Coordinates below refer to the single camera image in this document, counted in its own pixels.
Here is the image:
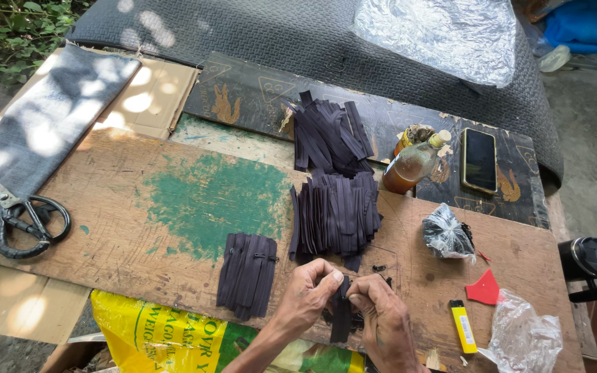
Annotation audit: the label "person's left hand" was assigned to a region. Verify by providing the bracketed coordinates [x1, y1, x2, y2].
[274, 258, 345, 338]

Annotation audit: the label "person's right hand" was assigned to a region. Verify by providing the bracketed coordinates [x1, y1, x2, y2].
[347, 274, 429, 373]

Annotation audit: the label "dark purple zipper strip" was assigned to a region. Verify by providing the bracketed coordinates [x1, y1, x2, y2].
[329, 275, 354, 344]

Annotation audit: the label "finished pile of zipper strips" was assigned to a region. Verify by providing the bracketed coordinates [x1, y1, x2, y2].
[216, 232, 280, 322]

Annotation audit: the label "green stained plywood board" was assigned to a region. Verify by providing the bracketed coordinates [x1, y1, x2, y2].
[0, 128, 586, 373]

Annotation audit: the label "yellow lighter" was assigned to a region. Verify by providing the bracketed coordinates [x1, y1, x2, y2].
[449, 299, 478, 354]

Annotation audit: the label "red plastic scraper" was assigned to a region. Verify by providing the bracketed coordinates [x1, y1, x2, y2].
[465, 268, 501, 306]

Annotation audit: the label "plastic bag of zipper sliders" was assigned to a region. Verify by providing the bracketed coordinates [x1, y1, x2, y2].
[422, 202, 477, 264]

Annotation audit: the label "yellow green woven sack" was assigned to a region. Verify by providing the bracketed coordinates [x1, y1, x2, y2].
[90, 289, 366, 373]

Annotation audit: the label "large heap of zipper strips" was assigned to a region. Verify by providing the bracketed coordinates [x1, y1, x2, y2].
[284, 90, 383, 273]

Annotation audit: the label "clear crumpled plastic bag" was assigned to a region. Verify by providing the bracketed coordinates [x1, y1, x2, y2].
[477, 288, 564, 373]

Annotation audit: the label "amber liquid plastic bottle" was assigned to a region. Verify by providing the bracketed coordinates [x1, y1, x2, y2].
[382, 130, 453, 195]

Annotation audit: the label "black smartphone gold case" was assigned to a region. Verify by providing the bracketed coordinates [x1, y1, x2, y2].
[460, 127, 499, 195]

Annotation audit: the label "small orange capped bottle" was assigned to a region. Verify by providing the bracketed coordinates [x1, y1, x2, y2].
[394, 124, 435, 156]

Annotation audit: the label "black printed plywood board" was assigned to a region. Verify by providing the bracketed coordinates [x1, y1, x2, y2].
[183, 51, 550, 230]

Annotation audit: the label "black round speaker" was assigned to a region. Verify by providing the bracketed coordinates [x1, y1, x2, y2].
[558, 237, 597, 304]

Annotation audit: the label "dark grey textured mat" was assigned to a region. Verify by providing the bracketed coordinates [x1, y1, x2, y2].
[65, 0, 565, 188]

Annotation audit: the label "brown cardboard sheet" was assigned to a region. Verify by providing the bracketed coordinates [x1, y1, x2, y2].
[0, 46, 200, 346]

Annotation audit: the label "clear plastic sheet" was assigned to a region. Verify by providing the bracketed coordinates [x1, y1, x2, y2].
[351, 0, 518, 89]

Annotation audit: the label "grey fabric strip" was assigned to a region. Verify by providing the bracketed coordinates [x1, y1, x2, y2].
[0, 43, 142, 274]

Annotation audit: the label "blue cloth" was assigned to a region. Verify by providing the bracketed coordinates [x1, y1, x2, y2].
[543, 0, 597, 66]

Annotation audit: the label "green plants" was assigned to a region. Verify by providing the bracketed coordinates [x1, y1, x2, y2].
[0, 0, 92, 86]

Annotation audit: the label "black handled scissors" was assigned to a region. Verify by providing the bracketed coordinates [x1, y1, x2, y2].
[0, 167, 72, 260]

